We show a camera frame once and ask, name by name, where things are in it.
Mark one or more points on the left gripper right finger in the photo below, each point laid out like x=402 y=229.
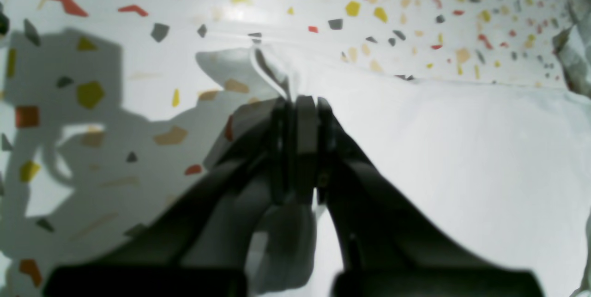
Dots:
x=389 y=248

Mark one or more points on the white T-shirt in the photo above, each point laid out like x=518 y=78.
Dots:
x=505 y=170

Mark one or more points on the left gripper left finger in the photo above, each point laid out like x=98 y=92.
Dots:
x=198 y=247

